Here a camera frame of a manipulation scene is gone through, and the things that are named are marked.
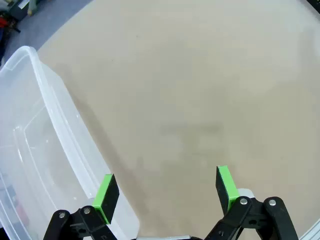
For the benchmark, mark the black-green left gripper left finger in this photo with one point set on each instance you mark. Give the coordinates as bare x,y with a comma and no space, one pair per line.
107,197

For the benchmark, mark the aluminium frame profile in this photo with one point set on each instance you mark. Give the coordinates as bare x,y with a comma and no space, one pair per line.
312,232

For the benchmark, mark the black-green left gripper right finger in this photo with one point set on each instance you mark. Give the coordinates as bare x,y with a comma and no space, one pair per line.
225,190

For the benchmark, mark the grey storage crate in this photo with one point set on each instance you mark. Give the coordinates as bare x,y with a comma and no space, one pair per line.
20,7

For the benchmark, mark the clear plastic storage box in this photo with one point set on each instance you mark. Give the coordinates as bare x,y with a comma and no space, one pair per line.
37,150

